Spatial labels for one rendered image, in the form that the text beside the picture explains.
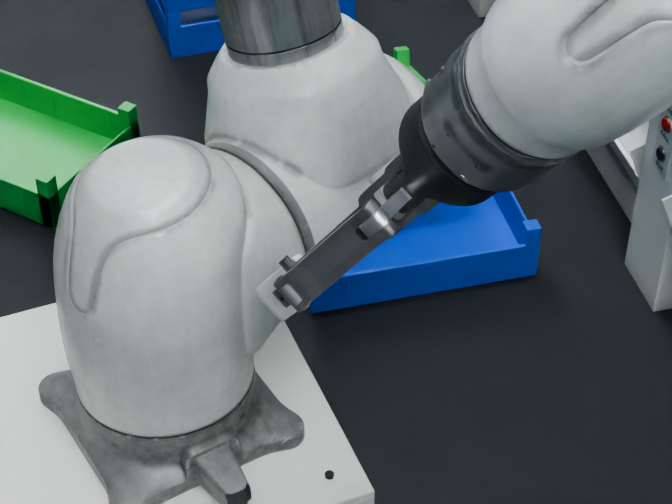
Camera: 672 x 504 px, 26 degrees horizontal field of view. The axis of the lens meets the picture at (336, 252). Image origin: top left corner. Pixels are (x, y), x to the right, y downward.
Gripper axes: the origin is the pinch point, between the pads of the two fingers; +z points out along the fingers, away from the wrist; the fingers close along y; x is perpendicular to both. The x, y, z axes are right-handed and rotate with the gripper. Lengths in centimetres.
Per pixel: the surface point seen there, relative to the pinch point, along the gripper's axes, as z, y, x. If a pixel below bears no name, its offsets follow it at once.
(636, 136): 47, -74, 20
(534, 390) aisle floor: 53, -40, 32
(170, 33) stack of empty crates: 98, -67, -34
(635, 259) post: 52, -65, 31
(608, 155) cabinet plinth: 60, -81, 21
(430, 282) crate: 63, -47, 16
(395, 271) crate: 62, -44, 12
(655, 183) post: 41, -66, 24
